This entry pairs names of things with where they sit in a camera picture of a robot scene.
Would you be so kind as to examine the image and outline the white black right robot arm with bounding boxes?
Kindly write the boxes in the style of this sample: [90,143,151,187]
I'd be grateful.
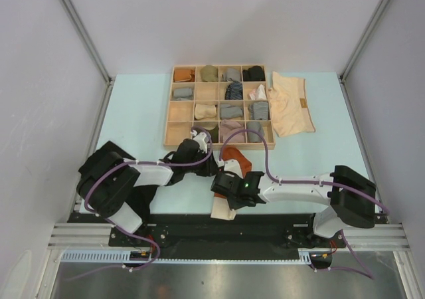
[211,159,376,247]

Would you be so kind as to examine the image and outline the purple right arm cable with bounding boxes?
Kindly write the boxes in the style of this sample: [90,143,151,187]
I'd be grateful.
[218,129,390,280]

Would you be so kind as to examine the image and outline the black rolled underwear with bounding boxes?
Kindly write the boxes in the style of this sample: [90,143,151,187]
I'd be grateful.
[242,65,266,82]

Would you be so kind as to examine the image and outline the aluminium corner post right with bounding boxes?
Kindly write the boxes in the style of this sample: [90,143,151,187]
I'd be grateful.
[339,0,392,84]

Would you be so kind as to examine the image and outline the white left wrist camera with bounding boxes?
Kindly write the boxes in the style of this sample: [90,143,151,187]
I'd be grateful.
[191,130,212,153]

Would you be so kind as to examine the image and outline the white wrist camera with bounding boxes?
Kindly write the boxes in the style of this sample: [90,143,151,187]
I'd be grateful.
[191,130,212,153]
[218,159,244,178]

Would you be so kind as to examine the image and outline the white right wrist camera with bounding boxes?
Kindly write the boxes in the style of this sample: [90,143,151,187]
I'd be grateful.
[218,159,244,178]

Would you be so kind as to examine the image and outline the orange rolled underwear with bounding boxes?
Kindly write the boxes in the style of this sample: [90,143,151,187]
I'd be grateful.
[173,68,195,82]

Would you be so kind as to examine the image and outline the grey rolled underwear bottom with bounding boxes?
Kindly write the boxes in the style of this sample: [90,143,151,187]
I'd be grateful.
[246,121,264,143]

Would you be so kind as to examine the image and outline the wooden grid organizer tray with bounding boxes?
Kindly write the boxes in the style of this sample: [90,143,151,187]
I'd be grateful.
[163,64,276,150]

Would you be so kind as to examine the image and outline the navy striped rolled underwear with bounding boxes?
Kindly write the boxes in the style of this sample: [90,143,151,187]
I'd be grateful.
[224,82,243,100]

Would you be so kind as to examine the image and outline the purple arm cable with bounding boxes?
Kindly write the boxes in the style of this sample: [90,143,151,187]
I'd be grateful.
[218,129,390,280]
[84,125,213,282]

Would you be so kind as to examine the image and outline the dark green rolled underwear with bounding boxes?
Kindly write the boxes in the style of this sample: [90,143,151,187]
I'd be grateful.
[193,124,219,143]

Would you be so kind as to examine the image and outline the peach underwear flat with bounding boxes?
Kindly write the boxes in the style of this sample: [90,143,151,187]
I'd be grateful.
[268,72,316,137]

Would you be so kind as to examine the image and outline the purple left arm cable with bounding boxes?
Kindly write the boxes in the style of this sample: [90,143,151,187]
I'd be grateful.
[84,125,213,282]

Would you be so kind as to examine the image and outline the olive rolled underwear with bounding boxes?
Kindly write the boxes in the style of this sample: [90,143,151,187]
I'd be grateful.
[200,65,218,82]

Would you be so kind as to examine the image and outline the grey striped rolled underwear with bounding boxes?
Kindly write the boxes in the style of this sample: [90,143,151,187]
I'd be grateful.
[248,102,269,120]

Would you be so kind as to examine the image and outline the aluminium corner post left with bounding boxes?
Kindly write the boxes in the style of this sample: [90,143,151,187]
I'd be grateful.
[59,0,112,86]

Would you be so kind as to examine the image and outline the black garment pile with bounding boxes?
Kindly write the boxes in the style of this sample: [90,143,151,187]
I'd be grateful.
[76,141,158,220]

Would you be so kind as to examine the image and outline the pink white rolled underwear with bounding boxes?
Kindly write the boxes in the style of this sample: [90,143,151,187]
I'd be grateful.
[248,84,267,100]

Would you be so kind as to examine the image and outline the aluminium corner post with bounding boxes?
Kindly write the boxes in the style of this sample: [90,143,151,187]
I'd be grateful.
[59,0,112,86]
[339,0,392,84]

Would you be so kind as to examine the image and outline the grey rolled underwear top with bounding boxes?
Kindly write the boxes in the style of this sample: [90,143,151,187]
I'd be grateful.
[222,67,241,82]

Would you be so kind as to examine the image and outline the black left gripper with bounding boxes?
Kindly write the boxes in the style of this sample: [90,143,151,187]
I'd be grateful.
[183,148,221,177]

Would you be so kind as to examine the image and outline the grey rolled underwear middle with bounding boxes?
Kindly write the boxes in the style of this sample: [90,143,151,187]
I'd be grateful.
[220,104,243,120]

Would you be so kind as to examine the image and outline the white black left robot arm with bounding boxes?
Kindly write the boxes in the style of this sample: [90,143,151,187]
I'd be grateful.
[76,139,218,246]

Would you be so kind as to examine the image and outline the grey rolled underwear left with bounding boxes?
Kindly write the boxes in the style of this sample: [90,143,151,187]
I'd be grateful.
[172,87,193,100]

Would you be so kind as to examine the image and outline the aluminium frame profile front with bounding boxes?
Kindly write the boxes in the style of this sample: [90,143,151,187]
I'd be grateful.
[48,223,410,251]

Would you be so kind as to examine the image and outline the orange and cream underwear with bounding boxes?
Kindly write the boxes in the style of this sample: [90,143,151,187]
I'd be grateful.
[211,146,252,221]

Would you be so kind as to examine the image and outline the peach rolled underwear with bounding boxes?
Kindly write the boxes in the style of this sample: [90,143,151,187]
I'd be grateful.
[194,104,216,120]

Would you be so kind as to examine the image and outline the white slotted cable duct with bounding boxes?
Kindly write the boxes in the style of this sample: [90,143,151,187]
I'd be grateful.
[61,249,322,266]

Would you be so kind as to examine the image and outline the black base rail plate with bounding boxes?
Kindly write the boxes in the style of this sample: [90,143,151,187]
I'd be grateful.
[68,212,389,262]

